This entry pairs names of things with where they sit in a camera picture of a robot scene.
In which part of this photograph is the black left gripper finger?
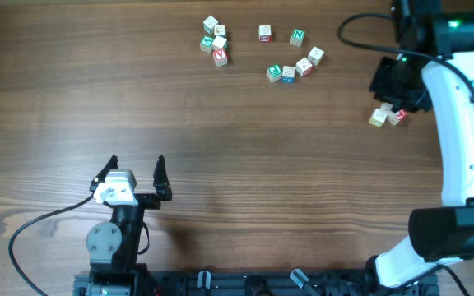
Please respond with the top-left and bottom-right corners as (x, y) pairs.
(153, 155), (173, 201)
(90, 155), (118, 193)

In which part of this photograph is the red letter wooden block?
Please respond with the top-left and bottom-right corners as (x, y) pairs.
(387, 109), (407, 125)

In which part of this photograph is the yellow side picture block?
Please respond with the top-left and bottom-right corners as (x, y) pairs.
(369, 109), (387, 127)

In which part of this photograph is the yellow edged picture block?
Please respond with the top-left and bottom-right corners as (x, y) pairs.
(307, 46), (324, 66)

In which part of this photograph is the green J letter block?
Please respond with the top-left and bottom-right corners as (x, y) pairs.
(380, 103), (393, 112)

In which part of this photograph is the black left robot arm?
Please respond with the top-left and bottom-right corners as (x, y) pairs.
(73, 155), (172, 296)

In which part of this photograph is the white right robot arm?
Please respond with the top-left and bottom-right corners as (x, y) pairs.
(370, 1), (474, 291)

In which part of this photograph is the green N letter block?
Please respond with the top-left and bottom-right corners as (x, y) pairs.
(290, 28), (305, 47)

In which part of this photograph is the snail picture blue block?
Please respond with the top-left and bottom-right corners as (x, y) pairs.
(281, 66), (295, 84)

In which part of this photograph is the green E letter block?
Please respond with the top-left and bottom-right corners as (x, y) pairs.
(267, 64), (282, 82)

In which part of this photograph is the red V letter block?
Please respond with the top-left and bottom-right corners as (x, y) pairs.
(212, 49), (228, 67)

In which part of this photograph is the block with red side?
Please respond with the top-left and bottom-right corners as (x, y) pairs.
(258, 25), (272, 42)

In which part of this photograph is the green A letter block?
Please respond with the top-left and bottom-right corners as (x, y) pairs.
(200, 35), (214, 53)

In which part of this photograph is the green Z side block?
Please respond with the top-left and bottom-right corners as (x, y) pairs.
(212, 35), (228, 51)

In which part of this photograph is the block with blue side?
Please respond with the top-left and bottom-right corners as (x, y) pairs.
(213, 25), (226, 39)

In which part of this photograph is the plain top far-left block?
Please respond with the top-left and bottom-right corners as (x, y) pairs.
(202, 16), (219, 35)

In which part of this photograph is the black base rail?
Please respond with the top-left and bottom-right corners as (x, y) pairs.
(73, 268), (440, 296)

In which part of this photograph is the black left camera cable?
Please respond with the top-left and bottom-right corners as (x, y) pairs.
(7, 193), (96, 296)

